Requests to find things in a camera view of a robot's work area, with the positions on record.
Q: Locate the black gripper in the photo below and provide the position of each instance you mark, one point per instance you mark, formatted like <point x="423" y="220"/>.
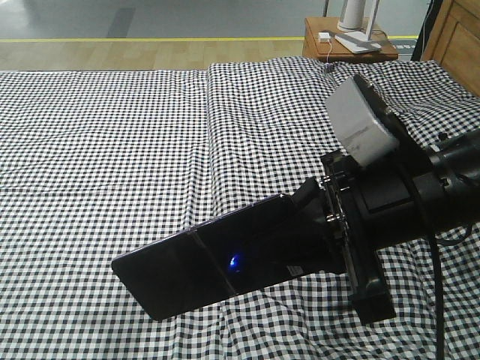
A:
<point x="372" y="209"/>

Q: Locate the black foldable phone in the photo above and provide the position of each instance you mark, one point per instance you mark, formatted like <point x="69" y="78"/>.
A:
<point x="199" y="266"/>

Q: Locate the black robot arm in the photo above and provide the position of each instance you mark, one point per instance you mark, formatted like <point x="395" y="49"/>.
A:
<point x="443" y="179"/>

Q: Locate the checkered bed sheet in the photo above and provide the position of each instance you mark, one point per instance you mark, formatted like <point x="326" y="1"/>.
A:
<point x="93" y="164"/>

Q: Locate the white charger adapter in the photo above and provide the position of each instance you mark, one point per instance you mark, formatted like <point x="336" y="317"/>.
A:
<point x="324" y="37"/>

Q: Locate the white cylindrical speaker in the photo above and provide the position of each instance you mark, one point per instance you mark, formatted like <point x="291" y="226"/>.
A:
<point x="351" y="15"/>

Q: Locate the wooden headboard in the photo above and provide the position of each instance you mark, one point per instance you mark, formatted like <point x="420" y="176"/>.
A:
<point x="454" y="42"/>

